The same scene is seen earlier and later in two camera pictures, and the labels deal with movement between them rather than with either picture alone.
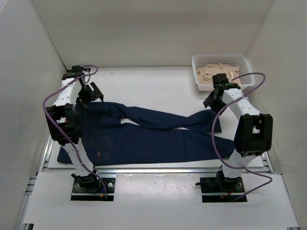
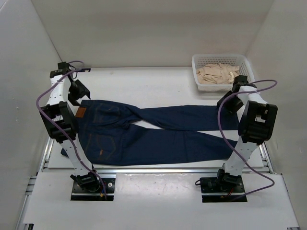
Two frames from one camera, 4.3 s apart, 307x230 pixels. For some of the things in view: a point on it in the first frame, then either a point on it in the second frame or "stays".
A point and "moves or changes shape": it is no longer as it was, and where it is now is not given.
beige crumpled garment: [205, 74] stays
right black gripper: [208, 102] → [232, 109]
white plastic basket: [205, 66] stays
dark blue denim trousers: [112, 133] moves or changes shape
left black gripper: [96, 92] → [83, 91]
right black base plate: [222, 185] stays
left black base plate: [82, 193] stays
